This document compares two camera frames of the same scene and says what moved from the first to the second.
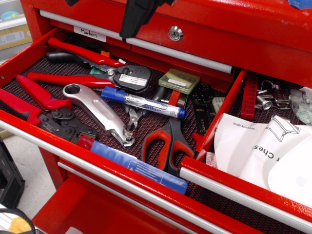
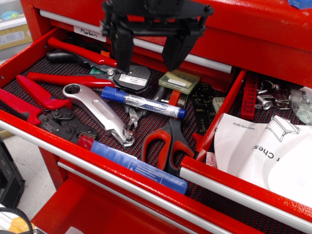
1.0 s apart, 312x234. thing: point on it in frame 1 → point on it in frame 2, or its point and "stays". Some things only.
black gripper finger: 137,13 → 182,21
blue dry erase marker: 114,94 stays
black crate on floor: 12,185 stays
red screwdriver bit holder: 174,98 stays
